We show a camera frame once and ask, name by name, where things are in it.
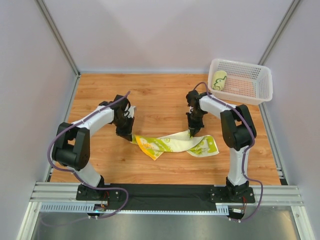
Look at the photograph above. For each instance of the left aluminium frame post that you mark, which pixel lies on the left aluminium frame post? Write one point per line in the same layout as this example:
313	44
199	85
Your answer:
57	35

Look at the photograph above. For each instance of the green patterned towel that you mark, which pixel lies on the green patterned towel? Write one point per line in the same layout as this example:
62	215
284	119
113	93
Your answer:
218	80

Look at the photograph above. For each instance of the aluminium frame post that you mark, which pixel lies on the aluminium frame post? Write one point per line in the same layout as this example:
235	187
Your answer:
57	35
294	5

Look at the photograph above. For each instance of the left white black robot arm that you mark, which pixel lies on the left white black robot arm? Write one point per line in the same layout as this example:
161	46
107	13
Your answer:
70	150

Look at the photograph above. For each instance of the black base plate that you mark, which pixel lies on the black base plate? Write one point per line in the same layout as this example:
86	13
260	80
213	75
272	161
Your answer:
85	193
230	194

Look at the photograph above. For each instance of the yellow green towel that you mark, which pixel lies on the yellow green towel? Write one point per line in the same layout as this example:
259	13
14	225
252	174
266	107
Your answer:
197	146

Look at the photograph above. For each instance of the black cloth strip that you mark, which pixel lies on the black cloth strip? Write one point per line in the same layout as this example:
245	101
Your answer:
167	197

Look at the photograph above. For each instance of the aluminium front rail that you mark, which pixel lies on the aluminium front rail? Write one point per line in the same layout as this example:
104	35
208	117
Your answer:
273	195

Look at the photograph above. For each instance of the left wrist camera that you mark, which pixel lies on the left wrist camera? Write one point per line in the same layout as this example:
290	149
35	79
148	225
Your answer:
131	111

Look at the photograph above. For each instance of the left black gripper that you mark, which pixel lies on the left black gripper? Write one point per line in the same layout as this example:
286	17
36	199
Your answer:
125	127

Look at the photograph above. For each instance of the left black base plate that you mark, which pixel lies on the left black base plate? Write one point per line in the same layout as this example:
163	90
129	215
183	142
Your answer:
85	193

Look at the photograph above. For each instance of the white perforated plastic basket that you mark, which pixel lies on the white perforated plastic basket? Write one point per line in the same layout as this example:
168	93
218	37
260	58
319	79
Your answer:
245	83

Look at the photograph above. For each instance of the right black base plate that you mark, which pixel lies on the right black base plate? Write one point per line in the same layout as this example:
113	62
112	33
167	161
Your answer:
230	194

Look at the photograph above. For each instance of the right aluminium frame post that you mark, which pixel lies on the right aluminium frame post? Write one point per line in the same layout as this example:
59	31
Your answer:
294	5

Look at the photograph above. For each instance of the grey slotted cable duct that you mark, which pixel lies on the grey slotted cable duct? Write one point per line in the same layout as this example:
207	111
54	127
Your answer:
64	207

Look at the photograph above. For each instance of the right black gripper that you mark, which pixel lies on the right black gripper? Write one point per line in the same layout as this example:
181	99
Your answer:
195	121

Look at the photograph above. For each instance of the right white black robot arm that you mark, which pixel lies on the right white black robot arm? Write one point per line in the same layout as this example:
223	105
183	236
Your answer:
238	132

